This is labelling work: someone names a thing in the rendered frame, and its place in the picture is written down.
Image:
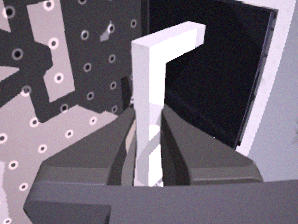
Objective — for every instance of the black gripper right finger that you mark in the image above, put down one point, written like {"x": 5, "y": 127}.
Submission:
{"x": 198, "y": 158}

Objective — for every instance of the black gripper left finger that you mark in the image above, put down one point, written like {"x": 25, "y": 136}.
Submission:
{"x": 102, "y": 156}

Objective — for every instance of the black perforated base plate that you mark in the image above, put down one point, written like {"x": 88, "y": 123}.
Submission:
{"x": 65, "y": 71}

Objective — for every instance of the dark grey boxy machine housing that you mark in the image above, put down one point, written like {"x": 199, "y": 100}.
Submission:
{"x": 211, "y": 86}

